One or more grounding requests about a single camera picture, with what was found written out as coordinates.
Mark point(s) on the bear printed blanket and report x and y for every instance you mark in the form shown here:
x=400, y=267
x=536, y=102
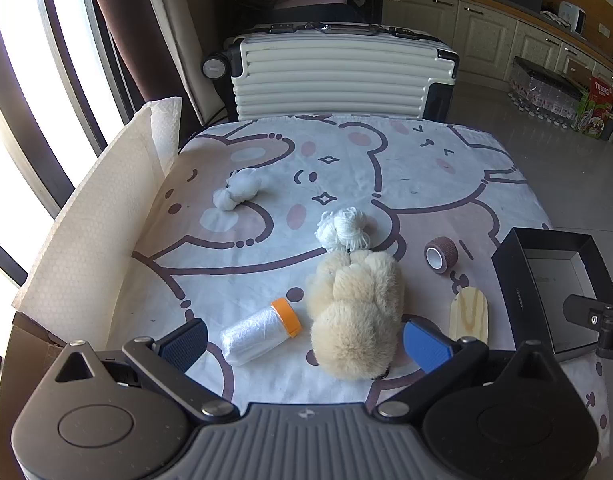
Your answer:
x=286, y=180

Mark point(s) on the brown curtain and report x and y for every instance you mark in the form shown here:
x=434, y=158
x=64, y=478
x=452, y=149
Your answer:
x=121, y=25

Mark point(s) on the white yarn bundle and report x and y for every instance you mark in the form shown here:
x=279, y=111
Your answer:
x=342, y=230

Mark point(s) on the white ribbed suitcase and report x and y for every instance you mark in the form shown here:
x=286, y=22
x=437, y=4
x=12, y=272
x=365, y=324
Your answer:
x=336, y=75

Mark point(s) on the clear plastic film roll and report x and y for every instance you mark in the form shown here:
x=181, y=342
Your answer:
x=259, y=332

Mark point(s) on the beige curtain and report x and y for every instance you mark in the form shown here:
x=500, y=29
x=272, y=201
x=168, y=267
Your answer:
x=186, y=20

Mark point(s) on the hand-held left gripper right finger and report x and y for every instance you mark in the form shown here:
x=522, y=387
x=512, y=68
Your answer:
x=425, y=346

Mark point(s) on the pack of clear bottles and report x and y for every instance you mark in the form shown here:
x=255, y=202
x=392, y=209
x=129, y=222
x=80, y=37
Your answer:
x=548, y=92

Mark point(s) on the white foam sheet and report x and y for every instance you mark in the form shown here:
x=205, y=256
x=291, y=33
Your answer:
x=86, y=230

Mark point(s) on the flat wooden piece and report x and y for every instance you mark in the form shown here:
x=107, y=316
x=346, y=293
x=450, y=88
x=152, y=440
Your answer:
x=469, y=317

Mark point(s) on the cream cabinets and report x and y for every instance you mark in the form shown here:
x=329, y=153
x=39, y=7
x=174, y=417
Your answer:
x=486, y=25

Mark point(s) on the brown bandage tape roll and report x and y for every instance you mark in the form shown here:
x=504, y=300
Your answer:
x=442, y=255

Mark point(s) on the white knotted gauze ball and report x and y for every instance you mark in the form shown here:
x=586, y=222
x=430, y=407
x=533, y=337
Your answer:
x=234, y=191

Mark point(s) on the white toaster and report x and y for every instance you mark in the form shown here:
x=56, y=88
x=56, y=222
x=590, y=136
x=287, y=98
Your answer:
x=572, y=16

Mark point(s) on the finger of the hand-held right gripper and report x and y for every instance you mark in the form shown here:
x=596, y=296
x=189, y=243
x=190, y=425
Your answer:
x=585, y=312

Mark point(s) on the black box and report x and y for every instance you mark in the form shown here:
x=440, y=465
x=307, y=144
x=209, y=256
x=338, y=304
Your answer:
x=541, y=280

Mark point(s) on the dark window frame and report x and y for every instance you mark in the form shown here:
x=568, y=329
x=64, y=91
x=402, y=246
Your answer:
x=61, y=45

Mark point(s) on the green carton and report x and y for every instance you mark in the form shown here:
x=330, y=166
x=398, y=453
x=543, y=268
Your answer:
x=596, y=107

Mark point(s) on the cream plush toy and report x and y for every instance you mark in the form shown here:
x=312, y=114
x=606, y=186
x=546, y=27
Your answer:
x=354, y=310

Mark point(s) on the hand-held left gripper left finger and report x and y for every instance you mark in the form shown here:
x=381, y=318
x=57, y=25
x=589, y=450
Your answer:
x=185, y=344

